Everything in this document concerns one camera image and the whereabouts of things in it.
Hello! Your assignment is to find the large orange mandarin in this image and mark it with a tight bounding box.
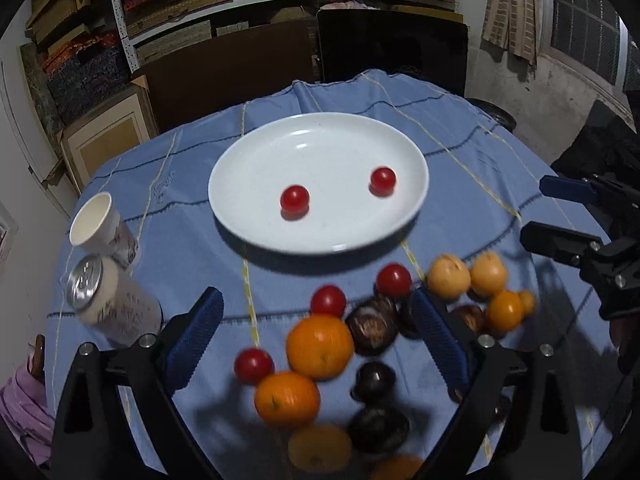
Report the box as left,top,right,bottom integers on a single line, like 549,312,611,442
285,314,355,382

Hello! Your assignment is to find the white paper cup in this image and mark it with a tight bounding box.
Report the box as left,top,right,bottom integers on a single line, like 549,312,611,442
68,192,140,270

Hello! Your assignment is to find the person right hand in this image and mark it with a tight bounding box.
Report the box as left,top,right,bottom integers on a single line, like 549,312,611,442
610,315,639,375

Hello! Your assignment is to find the red cherry tomato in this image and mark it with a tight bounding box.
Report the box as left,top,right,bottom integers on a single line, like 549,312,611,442
370,166,397,196
233,348,274,386
280,184,310,216
310,284,347,318
375,262,412,301

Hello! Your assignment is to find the black round stool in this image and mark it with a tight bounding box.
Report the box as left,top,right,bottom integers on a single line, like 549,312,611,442
468,98,518,133

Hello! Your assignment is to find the black chair back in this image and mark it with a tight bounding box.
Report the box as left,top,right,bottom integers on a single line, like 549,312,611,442
317,9,469,96

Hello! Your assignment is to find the cardboard framed box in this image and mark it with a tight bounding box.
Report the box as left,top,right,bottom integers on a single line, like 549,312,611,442
60,76,158,193

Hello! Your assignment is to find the pale yellow pepino melon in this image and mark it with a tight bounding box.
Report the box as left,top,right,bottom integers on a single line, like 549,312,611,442
426,254,471,302

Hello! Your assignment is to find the orange fruit at bottom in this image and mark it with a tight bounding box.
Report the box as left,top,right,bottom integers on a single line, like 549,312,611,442
369,454,424,480

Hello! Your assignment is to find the pale orange loquat fruit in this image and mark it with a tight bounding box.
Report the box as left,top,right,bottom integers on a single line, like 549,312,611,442
470,252,509,297

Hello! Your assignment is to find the pink purple cloth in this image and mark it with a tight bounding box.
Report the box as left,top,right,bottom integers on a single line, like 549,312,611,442
1,358,54,467

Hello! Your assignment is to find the dark purple plum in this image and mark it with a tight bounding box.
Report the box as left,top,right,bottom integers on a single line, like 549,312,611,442
346,406,410,460
350,361,397,404

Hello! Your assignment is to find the small yellow orange fruit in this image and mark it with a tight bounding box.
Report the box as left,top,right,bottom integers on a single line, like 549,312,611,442
518,289,536,318

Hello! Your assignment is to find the window with grille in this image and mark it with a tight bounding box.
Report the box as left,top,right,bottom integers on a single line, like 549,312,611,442
540,0,639,106

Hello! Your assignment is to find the white oval plate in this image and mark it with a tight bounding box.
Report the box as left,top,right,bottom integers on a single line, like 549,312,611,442
208,113,430,256

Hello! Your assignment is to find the blue checked tablecloth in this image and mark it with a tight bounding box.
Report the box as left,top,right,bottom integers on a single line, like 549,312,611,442
43,68,622,480

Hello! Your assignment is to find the dark brown chair back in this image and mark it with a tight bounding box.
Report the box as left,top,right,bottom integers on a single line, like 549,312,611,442
138,21,314,133

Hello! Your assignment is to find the beige patterned curtain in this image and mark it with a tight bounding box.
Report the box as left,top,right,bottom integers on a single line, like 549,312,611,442
483,0,539,67

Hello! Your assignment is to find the white drink can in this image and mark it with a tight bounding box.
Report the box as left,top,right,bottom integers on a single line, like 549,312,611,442
65,255,163,346

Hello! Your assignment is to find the yellow orange tomato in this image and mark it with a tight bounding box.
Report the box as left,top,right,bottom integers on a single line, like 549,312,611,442
288,424,352,474

